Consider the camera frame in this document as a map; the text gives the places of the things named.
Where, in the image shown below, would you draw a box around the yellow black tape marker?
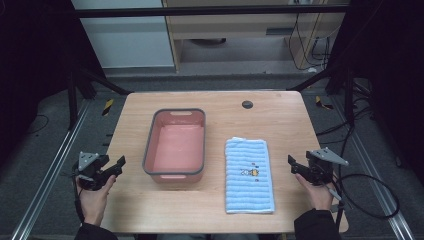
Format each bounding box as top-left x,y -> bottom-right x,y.
101,98 -> 115,117
314,95 -> 335,111

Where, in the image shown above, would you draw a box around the light wooden desk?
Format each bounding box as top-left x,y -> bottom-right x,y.
162,0 -> 352,73

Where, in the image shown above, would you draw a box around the bundle of black wall cables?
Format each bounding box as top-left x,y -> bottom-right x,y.
287,12 -> 333,73

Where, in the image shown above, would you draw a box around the aluminium floor rail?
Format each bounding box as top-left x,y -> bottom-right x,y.
331,95 -> 416,240
10,99 -> 92,240

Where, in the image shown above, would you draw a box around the person's right hand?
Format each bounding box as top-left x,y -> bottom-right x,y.
294,172 -> 336,212

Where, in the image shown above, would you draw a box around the black horizontal frame bar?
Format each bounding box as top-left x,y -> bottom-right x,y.
73,4 -> 350,19

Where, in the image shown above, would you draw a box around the person's left hand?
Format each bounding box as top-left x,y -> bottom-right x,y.
75,174 -> 117,227

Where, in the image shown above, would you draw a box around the black floor cables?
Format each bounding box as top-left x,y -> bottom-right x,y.
314,79 -> 379,151

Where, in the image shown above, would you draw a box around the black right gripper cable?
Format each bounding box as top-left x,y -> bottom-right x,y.
324,173 -> 401,231

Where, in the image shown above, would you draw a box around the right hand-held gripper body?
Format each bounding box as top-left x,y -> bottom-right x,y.
305,147 -> 350,187

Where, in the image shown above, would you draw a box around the pink basin with grey rim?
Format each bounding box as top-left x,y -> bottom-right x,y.
142,107 -> 207,185

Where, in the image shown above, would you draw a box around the black metal stand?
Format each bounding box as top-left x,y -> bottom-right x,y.
65,63 -> 134,131
286,64 -> 371,128

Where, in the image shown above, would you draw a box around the thin black floor cable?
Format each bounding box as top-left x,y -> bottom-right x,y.
25,114 -> 50,135

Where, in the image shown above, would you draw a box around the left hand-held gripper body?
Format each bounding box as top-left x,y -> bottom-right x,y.
72,151 -> 111,192

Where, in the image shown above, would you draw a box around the blue striped towel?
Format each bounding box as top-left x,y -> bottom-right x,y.
224,136 -> 276,215

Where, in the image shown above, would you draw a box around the white cabinet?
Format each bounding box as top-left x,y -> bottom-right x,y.
70,0 -> 177,70

